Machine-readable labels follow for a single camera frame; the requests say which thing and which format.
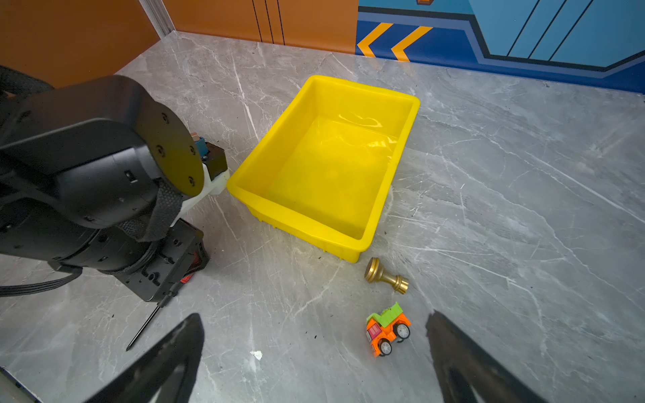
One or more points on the red black screwdriver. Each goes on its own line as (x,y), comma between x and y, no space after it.
(151,317)

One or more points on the yellow plastic bin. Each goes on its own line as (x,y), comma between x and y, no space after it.
(323,171)

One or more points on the brass knob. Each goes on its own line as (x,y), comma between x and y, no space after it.
(377,272)

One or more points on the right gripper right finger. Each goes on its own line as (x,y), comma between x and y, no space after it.
(466,372)

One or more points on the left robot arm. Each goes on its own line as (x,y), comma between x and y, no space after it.
(99,175)

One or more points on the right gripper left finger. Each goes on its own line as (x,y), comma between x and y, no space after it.
(166,373)

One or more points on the orange green toy truck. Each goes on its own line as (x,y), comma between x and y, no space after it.
(387,328)

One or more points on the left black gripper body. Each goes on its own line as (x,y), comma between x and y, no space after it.
(178,256)

